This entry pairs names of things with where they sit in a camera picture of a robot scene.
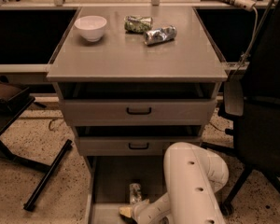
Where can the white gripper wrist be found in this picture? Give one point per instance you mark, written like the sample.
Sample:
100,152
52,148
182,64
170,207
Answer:
139,211

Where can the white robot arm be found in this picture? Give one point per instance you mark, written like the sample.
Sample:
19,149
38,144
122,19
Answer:
192,176

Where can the grey open bottom drawer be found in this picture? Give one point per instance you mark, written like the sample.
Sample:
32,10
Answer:
111,177

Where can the grey middle drawer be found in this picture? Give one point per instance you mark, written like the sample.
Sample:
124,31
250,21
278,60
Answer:
118,146

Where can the grey top drawer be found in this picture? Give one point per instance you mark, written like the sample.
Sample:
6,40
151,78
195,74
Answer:
113,112

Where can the grey drawer cabinet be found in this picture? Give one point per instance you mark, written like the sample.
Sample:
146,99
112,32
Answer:
121,66

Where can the silver crushed can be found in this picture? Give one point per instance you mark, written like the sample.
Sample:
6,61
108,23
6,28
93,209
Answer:
160,35

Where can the black office chair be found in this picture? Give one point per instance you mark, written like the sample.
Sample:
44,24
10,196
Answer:
252,103

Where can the white bowl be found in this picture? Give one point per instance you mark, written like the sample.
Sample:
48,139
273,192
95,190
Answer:
91,28

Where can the black middle drawer handle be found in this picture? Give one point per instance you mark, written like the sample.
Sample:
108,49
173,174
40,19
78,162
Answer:
144,146

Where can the black drawer handle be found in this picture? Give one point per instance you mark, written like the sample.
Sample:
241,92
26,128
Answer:
139,111
144,146

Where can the black top drawer handle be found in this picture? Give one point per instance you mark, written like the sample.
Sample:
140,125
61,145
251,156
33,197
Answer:
139,111

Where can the black table frame left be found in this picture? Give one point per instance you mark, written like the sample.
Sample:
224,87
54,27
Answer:
14,100

